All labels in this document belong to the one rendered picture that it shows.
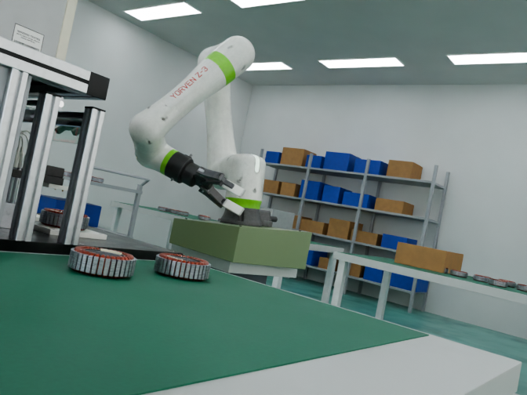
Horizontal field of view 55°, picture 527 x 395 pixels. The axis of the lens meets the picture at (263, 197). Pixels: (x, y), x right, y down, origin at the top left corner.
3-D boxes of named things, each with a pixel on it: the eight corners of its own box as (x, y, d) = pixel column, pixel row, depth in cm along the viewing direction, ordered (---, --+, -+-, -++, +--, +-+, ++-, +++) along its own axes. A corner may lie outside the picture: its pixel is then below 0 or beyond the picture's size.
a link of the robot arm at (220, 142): (230, 187, 203) (219, 51, 199) (252, 188, 190) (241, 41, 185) (201, 190, 196) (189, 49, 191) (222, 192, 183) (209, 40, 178)
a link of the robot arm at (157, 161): (150, 142, 179) (130, 164, 174) (145, 121, 168) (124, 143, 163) (183, 161, 176) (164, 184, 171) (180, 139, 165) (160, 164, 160)
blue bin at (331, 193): (333, 204, 820) (336, 189, 821) (349, 207, 803) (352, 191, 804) (321, 201, 786) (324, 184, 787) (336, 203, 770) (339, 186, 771)
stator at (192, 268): (177, 269, 111) (181, 252, 112) (218, 281, 106) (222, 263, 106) (141, 269, 102) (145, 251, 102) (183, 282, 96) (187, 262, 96)
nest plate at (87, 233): (72, 229, 134) (74, 224, 134) (106, 240, 125) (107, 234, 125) (16, 223, 122) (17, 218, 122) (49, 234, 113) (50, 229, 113)
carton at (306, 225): (313, 232, 837) (314, 221, 837) (335, 236, 811) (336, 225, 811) (299, 230, 806) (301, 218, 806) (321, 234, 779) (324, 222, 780)
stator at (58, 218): (67, 224, 131) (69, 210, 131) (96, 232, 126) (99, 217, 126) (28, 220, 122) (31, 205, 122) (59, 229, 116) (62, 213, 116)
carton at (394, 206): (385, 212, 766) (387, 201, 766) (412, 217, 740) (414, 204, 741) (373, 209, 734) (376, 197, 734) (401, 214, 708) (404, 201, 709)
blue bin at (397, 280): (398, 284, 738) (401, 268, 738) (427, 291, 711) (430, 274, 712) (387, 284, 705) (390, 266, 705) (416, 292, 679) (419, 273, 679)
